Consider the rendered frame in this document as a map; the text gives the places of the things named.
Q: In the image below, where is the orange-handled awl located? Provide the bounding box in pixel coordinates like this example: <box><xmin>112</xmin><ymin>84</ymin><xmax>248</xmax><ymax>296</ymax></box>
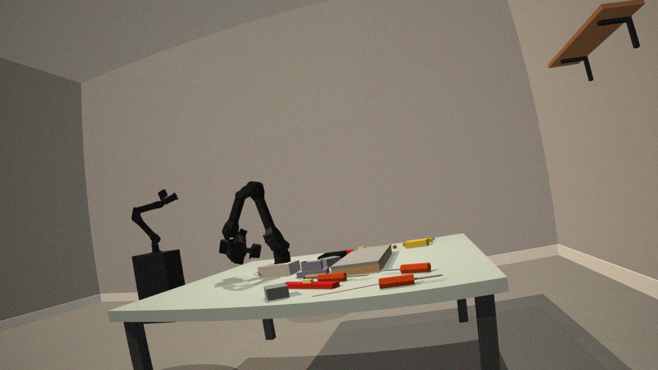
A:
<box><xmin>380</xmin><ymin>263</ymin><xmax>431</xmax><ymax>273</ymax></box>
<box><xmin>378</xmin><ymin>274</ymin><xmax>443</xmax><ymax>289</ymax></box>
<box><xmin>317</xmin><ymin>272</ymin><xmax>369</xmax><ymax>282</ymax></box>

